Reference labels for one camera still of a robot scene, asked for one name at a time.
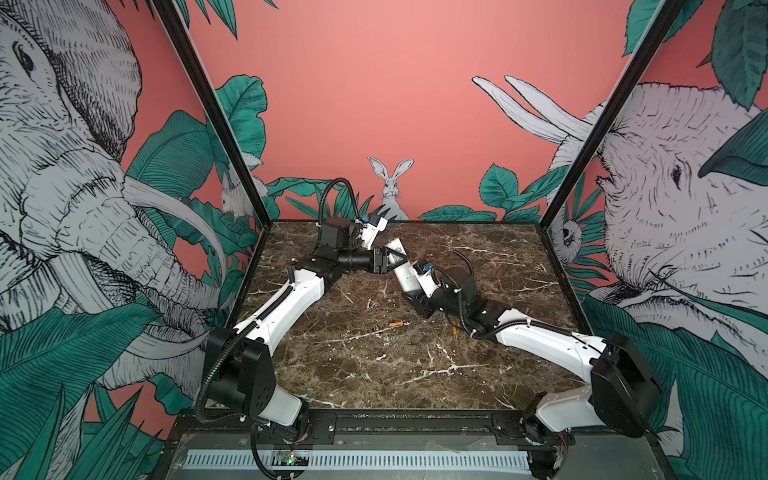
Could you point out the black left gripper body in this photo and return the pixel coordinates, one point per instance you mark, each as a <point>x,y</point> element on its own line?
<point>361,261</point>

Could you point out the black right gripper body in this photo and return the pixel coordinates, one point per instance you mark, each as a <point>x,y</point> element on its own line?
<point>441,303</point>

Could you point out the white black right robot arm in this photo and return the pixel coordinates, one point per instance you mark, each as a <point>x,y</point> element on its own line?
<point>619,388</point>

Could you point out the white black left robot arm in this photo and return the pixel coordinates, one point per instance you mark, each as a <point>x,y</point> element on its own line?
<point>238,374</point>

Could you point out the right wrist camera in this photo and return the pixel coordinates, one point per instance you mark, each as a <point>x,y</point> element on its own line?
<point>425,278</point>

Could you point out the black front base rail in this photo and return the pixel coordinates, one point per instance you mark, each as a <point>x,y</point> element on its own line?
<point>326,426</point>

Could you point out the white slotted cable duct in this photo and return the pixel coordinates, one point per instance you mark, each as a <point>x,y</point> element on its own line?
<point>515,462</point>

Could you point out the black left corner frame post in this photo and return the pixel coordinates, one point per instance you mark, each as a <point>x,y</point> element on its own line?
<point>172,21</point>

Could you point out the black corner frame post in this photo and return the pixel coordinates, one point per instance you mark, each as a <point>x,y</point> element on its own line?
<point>651,40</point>
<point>172,21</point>

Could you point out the black right corner frame post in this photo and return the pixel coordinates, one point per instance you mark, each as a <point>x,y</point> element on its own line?
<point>651,40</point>

